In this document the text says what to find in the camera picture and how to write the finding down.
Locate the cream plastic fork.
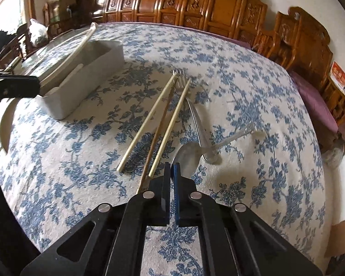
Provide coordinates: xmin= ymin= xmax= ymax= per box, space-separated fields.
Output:
xmin=0 ymin=22 xmax=98 ymax=153

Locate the cream chopstick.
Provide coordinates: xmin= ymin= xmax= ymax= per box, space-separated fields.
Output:
xmin=116 ymin=73 xmax=179 ymax=174
xmin=148 ymin=78 xmax=191 ymax=178

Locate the steel dinner fork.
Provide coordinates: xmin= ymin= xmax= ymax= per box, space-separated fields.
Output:
xmin=172 ymin=69 xmax=218 ymax=164

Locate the steel spoon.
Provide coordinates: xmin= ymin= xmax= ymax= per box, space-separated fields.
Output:
xmin=172 ymin=141 xmax=202 ymax=178

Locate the grey rectangular utensil tray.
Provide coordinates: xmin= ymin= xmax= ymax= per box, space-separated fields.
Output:
xmin=35 ymin=40 xmax=124 ymax=120

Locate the white plastic bag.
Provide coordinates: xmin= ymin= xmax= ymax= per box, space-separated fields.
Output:
xmin=29 ymin=18 xmax=48 ymax=47

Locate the blue floral tablecloth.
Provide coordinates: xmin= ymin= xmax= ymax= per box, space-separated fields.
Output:
xmin=0 ymin=23 xmax=326 ymax=275

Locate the purple bench cushion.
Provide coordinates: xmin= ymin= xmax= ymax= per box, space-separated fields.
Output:
xmin=289 ymin=72 xmax=338 ymax=133

